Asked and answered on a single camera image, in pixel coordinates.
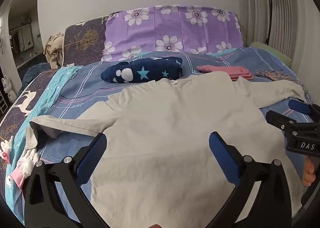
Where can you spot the light green pillow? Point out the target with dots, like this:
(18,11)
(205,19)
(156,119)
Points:
(275,52)

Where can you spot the navy star-print folded blanket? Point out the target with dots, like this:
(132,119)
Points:
(140,70)

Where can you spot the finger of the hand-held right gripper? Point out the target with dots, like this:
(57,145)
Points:
(281,122)
(298,107)

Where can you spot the purple floral pillow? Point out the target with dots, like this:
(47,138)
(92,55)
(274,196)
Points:
(175,25)

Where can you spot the beige long-sleeved shirt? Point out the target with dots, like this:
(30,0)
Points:
(162,130)

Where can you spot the white cabinet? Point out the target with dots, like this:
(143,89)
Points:
(25,37)

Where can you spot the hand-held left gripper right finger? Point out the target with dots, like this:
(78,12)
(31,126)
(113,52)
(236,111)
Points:
(222,158)

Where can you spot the dark tree-print cushion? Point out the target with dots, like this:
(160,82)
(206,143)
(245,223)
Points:
(82,40)

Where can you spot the beige knit garment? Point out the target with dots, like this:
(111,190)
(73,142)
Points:
(53,48)

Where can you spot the white pleated curtain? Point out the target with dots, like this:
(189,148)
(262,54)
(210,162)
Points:
(282,13)

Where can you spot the teal deer-print quilt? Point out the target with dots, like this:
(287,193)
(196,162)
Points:
(32,88)

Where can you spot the white cat figurine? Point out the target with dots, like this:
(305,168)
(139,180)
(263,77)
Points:
(6,85)

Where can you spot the pink folded garment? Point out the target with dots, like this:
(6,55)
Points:
(225,70)

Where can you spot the blue plaid bed sheet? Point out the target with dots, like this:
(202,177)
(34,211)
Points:
(82,85)

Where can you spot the small floral patterned cloth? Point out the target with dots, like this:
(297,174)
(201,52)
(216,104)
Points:
(275,75)

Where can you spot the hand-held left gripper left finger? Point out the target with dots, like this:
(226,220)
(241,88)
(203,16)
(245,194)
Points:
(91,158)

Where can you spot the person's right hand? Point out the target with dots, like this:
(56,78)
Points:
(308,171)

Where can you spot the dark teal fuzzy blanket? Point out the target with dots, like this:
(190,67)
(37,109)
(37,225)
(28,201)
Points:
(33,69)

